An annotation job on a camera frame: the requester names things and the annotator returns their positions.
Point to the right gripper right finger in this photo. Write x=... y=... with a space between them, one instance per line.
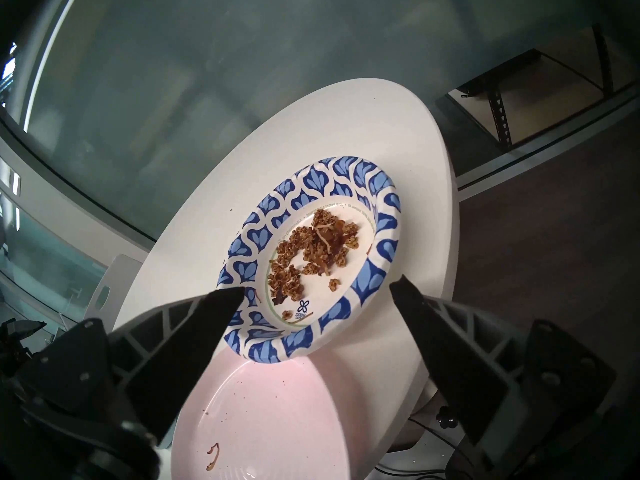
x=475 y=379

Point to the perforated metal shelf bracket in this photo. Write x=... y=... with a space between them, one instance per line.
x=500 y=111

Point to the brown scrap on pink plate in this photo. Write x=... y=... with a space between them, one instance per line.
x=214 y=456

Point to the brown granola crumbs heap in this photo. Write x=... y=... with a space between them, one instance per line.
x=310 y=254

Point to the black knob on base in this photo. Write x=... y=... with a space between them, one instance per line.
x=446 y=418

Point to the pink plate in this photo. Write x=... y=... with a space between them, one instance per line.
x=280 y=424

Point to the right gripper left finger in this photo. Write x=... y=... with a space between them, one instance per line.
x=150 y=379

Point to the white table base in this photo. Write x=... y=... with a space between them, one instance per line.
x=425 y=399

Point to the blue patterned paper bowl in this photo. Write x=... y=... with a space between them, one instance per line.
x=350 y=179

